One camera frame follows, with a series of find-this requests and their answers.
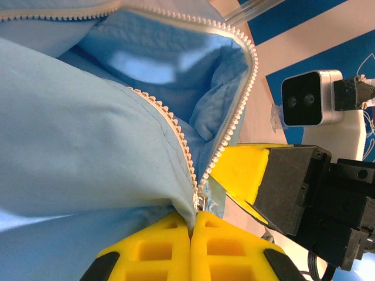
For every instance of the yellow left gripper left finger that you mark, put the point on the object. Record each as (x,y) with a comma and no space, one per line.
(158,251)

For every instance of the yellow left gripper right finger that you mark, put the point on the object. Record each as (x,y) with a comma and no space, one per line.
(228,251)

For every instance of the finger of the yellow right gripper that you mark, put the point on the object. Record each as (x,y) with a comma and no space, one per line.
(281,181)
(249,209)

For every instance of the light blue zip jacket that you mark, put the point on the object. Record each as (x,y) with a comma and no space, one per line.
(88,146)

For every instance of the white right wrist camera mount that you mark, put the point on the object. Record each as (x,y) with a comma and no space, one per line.
(342,134)

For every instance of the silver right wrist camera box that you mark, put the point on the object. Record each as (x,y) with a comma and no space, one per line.
(304,99)

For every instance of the aluminium frame post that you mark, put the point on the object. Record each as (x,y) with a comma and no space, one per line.
(249,11)

